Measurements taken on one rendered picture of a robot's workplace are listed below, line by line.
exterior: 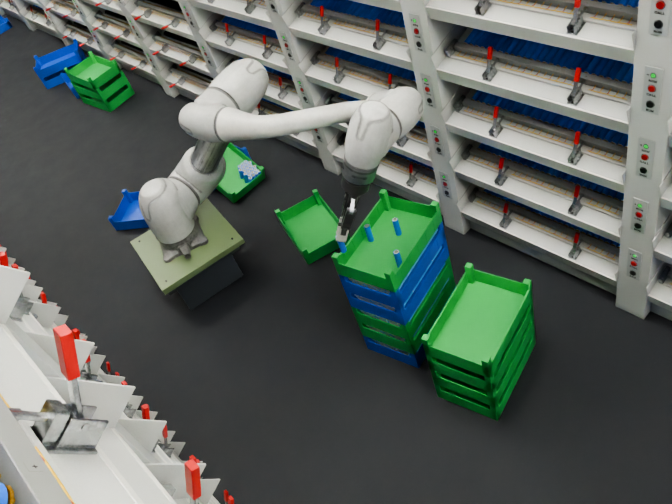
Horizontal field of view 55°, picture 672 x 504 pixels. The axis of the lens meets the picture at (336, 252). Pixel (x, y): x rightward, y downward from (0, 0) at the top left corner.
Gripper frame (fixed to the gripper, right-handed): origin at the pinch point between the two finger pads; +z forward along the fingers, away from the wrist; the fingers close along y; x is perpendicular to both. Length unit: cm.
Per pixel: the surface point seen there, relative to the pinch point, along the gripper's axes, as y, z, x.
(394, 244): -7.3, 10.3, 17.4
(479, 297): 4.3, 15.2, 44.6
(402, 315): 11.1, 20.6, 22.1
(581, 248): -18, 10, 79
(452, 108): -49, -13, 31
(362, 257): -3.9, 14.5, 8.5
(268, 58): -110, 19, -32
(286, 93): -113, 36, -23
